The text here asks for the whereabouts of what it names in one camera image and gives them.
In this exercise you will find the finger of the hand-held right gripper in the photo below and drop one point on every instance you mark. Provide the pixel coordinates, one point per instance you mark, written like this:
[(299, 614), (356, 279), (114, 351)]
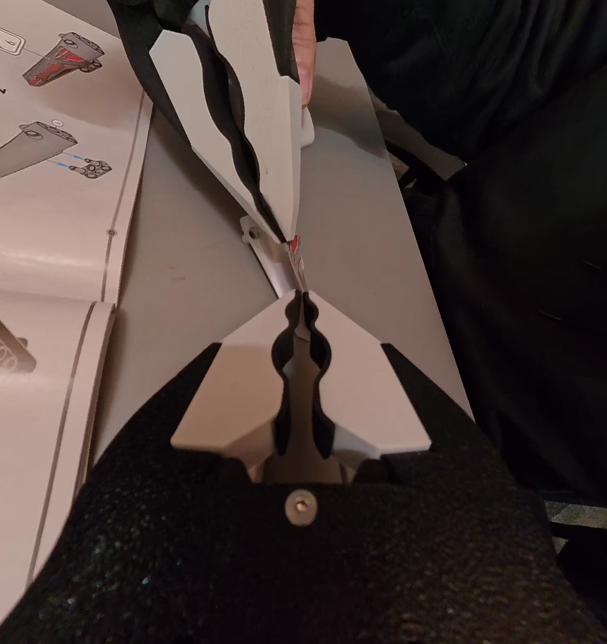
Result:
[(187, 95), (275, 131)]

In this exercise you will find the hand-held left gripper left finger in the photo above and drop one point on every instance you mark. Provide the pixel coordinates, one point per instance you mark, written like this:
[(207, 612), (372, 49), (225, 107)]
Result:
[(233, 397)]

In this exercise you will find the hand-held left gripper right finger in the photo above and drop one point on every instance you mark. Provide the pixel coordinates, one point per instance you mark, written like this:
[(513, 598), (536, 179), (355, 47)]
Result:
[(368, 397)]

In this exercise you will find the red white sticker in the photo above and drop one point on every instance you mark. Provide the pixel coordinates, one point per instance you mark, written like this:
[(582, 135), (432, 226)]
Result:
[(296, 254)]

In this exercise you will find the white curved toy panel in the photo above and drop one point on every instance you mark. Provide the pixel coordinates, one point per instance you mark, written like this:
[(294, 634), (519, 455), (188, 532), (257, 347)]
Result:
[(278, 271)]

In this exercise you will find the person's right hand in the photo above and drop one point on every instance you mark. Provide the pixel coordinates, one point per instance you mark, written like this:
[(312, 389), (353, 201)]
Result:
[(306, 45)]

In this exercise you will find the paper instruction booklet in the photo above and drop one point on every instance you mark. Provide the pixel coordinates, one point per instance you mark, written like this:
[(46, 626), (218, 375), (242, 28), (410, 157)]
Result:
[(47, 211)]

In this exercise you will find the person's black sweatshirt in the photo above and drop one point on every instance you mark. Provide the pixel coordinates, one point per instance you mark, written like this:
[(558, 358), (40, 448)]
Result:
[(524, 251)]

